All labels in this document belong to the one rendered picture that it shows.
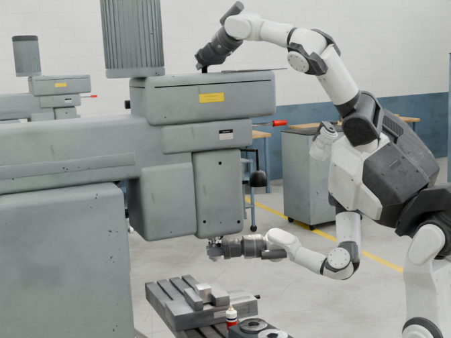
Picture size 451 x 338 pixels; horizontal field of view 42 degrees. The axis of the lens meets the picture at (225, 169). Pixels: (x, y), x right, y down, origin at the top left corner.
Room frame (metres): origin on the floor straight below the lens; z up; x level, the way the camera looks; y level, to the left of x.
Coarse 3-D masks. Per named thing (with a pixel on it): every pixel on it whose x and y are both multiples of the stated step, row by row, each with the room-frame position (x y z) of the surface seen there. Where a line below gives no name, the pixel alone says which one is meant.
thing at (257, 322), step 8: (248, 320) 1.79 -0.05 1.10; (256, 320) 1.78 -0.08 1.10; (232, 328) 1.76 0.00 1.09; (240, 328) 1.74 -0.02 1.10; (248, 328) 1.73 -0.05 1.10; (256, 328) 1.72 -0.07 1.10; (264, 328) 1.73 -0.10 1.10; (272, 328) 1.75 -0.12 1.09; (232, 336) 1.75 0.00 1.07; (240, 336) 1.71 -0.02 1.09; (248, 336) 1.70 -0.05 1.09; (256, 336) 1.70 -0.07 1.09; (264, 336) 1.67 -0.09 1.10; (272, 336) 1.69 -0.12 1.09; (280, 336) 1.66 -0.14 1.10; (288, 336) 1.69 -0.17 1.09
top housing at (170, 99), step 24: (216, 72) 2.09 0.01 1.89; (240, 72) 2.04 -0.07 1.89; (264, 72) 2.07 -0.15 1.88; (144, 96) 1.94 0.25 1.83; (168, 96) 1.93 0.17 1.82; (192, 96) 1.96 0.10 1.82; (216, 96) 2.00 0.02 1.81; (240, 96) 2.03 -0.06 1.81; (264, 96) 2.07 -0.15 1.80; (168, 120) 1.93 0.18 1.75; (192, 120) 1.97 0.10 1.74; (216, 120) 2.01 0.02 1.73
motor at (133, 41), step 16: (112, 0) 1.94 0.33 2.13; (128, 0) 1.93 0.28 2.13; (144, 0) 1.95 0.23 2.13; (112, 16) 1.95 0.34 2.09; (128, 16) 1.93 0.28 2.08; (144, 16) 1.94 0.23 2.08; (160, 16) 2.01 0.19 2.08; (112, 32) 1.95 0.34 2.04; (128, 32) 1.93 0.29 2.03; (144, 32) 1.94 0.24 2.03; (160, 32) 2.01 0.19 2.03; (112, 48) 1.95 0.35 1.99; (128, 48) 1.93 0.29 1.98; (144, 48) 1.95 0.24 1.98; (160, 48) 2.00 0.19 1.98; (112, 64) 1.95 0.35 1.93; (128, 64) 1.93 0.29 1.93; (144, 64) 1.94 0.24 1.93; (160, 64) 2.00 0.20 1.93
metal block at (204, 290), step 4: (196, 284) 2.28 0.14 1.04; (200, 284) 2.28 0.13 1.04; (204, 284) 2.28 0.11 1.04; (208, 284) 2.28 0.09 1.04; (196, 288) 2.26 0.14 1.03; (200, 288) 2.24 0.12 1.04; (204, 288) 2.23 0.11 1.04; (208, 288) 2.24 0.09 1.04; (196, 292) 2.27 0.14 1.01; (200, 292) 2.23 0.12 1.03; (204, 292) 2.23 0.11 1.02; (208, 292) 2.24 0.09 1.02; (200, 296) 2.23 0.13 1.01; (204, 296) 2.23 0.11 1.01; (208, 296) 2.24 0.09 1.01; (204, 300) 2.23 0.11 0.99; (208, 300) 2.24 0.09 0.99
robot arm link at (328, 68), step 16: (320, 32) 1.82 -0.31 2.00; (336, 48) 1.81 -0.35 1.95; (304, 64) 1.78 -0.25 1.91; (320, 64) 1.77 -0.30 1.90; (336, 64) 1.79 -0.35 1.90; (320, 80) 1.82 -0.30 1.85; (336, 80) 1.79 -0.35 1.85; (352, 80) 1.83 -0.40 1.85; (336, 96) 1.82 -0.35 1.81; (352, 96) 1.82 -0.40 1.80
